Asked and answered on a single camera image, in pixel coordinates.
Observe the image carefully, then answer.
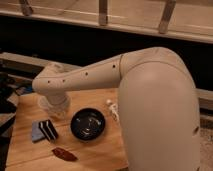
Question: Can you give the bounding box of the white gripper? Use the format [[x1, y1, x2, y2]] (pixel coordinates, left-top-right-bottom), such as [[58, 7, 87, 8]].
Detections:
[[38, 94, 70, 117]]

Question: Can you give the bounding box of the black white striped eraser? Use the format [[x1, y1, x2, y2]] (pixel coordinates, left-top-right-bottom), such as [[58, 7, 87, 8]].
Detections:
[[39, 120, 58, 141]]

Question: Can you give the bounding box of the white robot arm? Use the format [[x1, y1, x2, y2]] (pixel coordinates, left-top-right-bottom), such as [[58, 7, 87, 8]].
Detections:
[[33, 47, 200, 171]]

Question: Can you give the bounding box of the black bowl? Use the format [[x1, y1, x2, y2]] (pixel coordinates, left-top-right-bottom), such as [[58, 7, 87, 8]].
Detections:
[[70, 108, 106, 141]]

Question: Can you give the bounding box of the white plastic bottle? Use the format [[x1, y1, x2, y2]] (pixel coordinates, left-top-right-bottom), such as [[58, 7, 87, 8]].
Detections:
[[106, 99, 119, 122]]

